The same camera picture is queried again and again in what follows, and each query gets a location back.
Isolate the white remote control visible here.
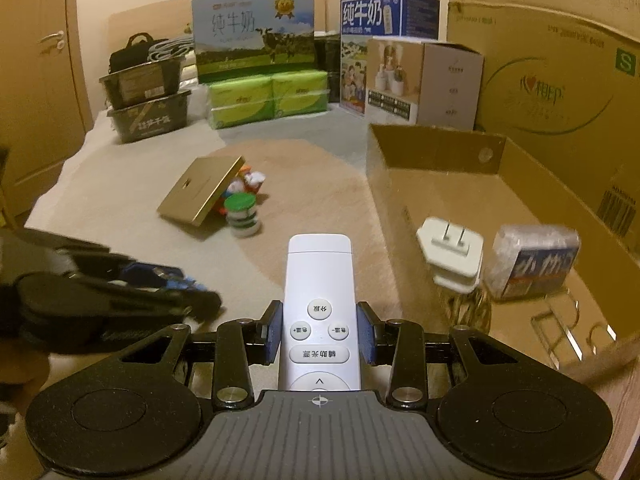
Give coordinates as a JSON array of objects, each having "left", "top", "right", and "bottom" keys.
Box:
[{"left": 277, "top": 234, "right": 362, "bottom": 393}]

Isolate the grey white patterned bundle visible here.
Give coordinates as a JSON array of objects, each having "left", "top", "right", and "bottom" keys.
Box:
[{"left": 147, "top": 36, "right": 195, "bottom": 63}]

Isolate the brass wire whisk tool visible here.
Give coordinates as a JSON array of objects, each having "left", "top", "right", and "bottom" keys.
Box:
[{"left": 440, "top": 280, "right": 493, "bottom": 333}]

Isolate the white two-prong plug adapter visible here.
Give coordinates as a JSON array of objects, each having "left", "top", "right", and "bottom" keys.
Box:
[{"left": 416, "top": 216, "right": 485, "bottom": 293}]

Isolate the cow print milk carton box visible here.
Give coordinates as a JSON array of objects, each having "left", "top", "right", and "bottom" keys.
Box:
[{"left": 191, "top": 0, "right": 317, "bottom": 85}]

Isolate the dark gift box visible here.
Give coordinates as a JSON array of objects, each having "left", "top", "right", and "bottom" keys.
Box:
[
  {"left": 107, "top": 90, "right": 193, "bottom": 145},
  {"left": 98, "top": 57, "right": 183, "bottom": 108}
]

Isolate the wooden door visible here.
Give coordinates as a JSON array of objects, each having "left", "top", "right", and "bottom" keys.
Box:
[{"left": 0, "top": 0, "right": 96, "bottom": 196}]

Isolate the black laptop bag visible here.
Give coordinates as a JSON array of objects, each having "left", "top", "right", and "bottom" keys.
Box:
[{"left": 107, "top": 32, "right": 156, "bottom": 73}]

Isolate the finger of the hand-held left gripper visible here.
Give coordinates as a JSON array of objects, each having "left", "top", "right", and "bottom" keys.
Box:
[
  {"left": 10, "top": 228, "right": 131, "bottom": 281},
  {"left": 95, "top": 282, "right": 223, "bottom": 323}
]

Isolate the blue milk carton box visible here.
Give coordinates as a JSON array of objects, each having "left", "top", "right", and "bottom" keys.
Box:
[{"left": 340, "top": 0, "right": 441, "bottom": 113}]

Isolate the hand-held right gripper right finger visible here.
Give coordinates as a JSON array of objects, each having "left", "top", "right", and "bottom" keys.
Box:
[{"left": 356, "top": 301, "right": 525, "bottom": 409}]

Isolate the blue cat toy figure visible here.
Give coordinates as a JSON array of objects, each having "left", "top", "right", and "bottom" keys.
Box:
[{"left": 220, "top": 160, "right": 266, "bottom": 211}]

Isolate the clear plastic box blue label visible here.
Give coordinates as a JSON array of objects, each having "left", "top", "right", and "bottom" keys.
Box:
[{"left": 487, "top": 225, "right": 582, "bottom": 301}]

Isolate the shallow cardboard box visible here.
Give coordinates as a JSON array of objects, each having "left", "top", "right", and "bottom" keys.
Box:
[{"left": 365, "top": 124, "right": 640, "bottom": 396}]

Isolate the green tissue pack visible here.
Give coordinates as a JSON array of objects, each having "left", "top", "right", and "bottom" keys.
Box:
[
  {"left": 270, "top": 70, "right": 329, "bottom": 117},
  {"left": 206, "top": 77, "right": 277, "bottom": 132}
]

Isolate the large brown cardboard box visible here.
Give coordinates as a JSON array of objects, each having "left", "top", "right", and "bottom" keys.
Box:
[{"left": 446, "top": 0, "right": 640, "bottom": 256}]

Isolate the metal wire stand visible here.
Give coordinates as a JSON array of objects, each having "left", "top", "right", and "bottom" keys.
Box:
[{"left": 532, "top": 290, "right": 618, "bottom": 361}]

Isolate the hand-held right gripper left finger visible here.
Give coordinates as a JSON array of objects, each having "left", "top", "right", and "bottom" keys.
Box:
[{"left": 117, "top": 300, "right": 285, "bottom": 409}]

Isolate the dark green box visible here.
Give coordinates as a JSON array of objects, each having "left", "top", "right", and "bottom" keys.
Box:
[{"left": 314, "top": 35, "right": 343, "bottom": 73}]

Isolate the white humidifier product box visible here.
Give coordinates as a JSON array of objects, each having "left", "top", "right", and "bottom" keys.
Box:
[{"left": 366, "top": 37, "right": 485, "bottom": 131}]

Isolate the gold switch plate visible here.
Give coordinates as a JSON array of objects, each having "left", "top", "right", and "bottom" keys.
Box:
[{"left": 157, "top": 156, "right": 246, "bottom": 228}]

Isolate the small green lid bottle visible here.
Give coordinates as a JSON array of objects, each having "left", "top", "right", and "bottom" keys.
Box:
[{"left": 223, "top": 194, "right": 262, "bottom": 238}]

